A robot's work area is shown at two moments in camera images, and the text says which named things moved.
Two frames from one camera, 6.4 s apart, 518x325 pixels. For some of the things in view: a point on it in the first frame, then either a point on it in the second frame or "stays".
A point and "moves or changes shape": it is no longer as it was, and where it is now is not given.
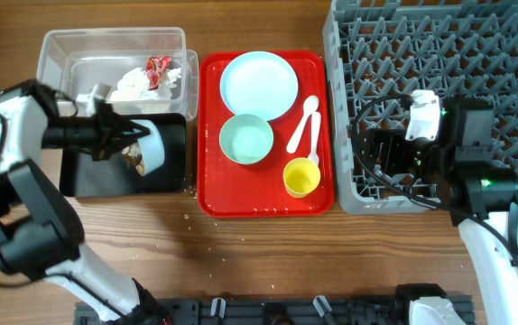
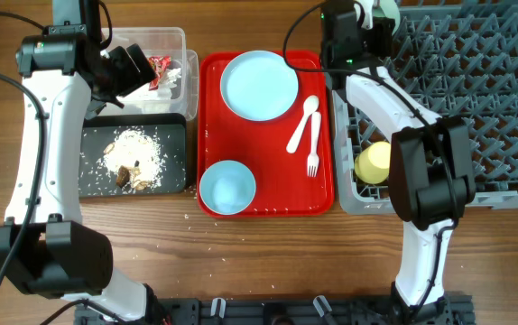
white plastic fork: x=316 y=131 stays
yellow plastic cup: x=301 y=175 moves or changes shape
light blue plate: x=260 y=83 stays
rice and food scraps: x=133 y=153 moves or changes shape
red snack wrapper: x=155 y=68 stays
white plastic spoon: x=310 y=105 stays
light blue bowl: x=152 y=145 -> x=227 y=187
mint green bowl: x=246 y=139 -> x=390 y=9
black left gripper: x=113 y=126 -> x=133 y=78
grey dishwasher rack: x=489 y=52 stays
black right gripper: x=377 y=151 -> x=385 y=28
